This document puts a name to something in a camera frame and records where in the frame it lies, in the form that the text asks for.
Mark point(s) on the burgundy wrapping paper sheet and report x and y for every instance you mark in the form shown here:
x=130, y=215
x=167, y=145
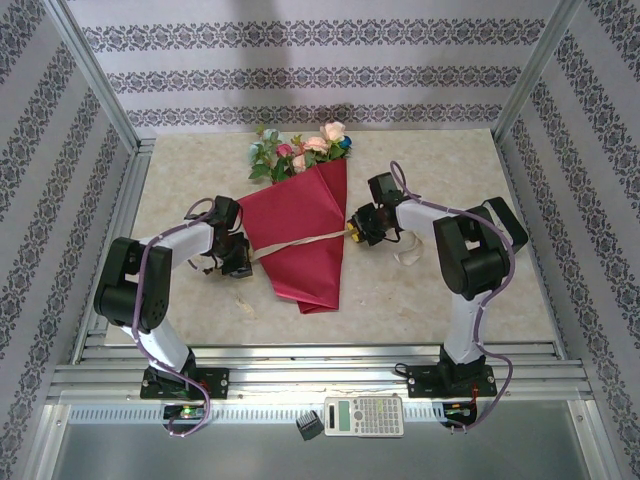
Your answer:
x=300, y=215

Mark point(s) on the cream printed ribbon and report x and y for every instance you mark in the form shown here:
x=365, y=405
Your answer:
x=300, y=243

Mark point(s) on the magenta pink rose stem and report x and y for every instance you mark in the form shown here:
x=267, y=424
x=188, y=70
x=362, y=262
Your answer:
x=285, y=150

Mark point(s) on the pale teal flower stem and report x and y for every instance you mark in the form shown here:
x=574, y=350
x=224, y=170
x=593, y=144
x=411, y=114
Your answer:
x=271, y=135

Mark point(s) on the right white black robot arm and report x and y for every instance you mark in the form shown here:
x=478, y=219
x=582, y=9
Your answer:
x=465, y=325

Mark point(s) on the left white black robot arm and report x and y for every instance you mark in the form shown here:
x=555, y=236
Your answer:
x=165, y=345

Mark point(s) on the left green-lit controller board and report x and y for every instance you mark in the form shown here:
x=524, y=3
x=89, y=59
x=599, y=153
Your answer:
x=186, y=411

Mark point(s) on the green-lit controller board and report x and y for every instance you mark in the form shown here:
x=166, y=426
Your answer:
x=186, y=411
x=457, y=411

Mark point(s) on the white scientific calculator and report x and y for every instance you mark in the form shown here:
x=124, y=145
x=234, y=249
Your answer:
x=362, y=416

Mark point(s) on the right green-lit controller board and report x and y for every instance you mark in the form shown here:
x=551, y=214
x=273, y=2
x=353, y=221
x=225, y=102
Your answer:
x=457, y=411

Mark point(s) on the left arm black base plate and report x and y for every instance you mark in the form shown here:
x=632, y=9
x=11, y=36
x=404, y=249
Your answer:
x=215, y=382

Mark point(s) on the aluminium profile frame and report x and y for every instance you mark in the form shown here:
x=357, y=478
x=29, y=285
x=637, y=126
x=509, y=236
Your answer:
x=350, y=370

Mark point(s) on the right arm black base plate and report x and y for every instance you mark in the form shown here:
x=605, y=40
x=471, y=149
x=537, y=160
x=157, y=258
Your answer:
x=422, y=381

